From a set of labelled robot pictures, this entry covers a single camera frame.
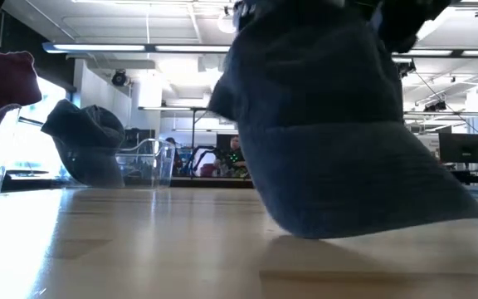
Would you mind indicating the black ceiling track lights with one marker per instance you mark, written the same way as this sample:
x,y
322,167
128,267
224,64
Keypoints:
x,y
406,68
436,106

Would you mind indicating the red denim cap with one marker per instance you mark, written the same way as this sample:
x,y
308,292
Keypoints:
x,y
15,79

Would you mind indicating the black background monitor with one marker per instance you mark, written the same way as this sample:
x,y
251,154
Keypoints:
x,y
463,147

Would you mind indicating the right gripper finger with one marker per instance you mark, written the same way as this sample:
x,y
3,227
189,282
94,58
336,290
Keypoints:
x,y
396,25

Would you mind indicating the black ceiling spotlight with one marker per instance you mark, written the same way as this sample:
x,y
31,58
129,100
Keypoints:
x,y
119,79

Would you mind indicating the person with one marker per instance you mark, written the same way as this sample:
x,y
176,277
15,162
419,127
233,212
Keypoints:
x,y
174,153
235,158

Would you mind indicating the long ceiling light bar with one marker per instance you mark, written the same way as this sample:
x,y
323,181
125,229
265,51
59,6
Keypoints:
x,y
98,47

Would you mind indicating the black background cabinet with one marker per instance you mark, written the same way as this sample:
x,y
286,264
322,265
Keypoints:
x,y
139,137

